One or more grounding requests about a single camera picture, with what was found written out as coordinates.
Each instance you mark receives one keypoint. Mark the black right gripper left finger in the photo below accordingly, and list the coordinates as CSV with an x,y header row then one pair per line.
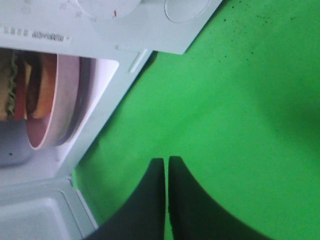
x,y
143,215

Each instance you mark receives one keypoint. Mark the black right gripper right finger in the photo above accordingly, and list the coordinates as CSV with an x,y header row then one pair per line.
x,y
194,215

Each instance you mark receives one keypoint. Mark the white microwave door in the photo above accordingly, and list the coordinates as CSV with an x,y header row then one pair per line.
x,y
49,209

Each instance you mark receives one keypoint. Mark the pink round plate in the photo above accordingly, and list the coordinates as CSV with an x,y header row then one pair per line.
x,y
49,130

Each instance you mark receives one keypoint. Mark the burger with tomato and lettuce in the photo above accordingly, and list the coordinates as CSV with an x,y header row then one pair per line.
x,y
27,84

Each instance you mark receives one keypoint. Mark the round white door button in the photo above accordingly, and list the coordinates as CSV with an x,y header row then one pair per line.
x,y
182,11

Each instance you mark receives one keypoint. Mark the white microwave knob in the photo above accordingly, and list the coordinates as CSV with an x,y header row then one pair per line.
x,y
108,9

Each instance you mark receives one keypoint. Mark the white microwave oven body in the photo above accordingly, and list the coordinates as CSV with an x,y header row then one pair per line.
x,y
111,53

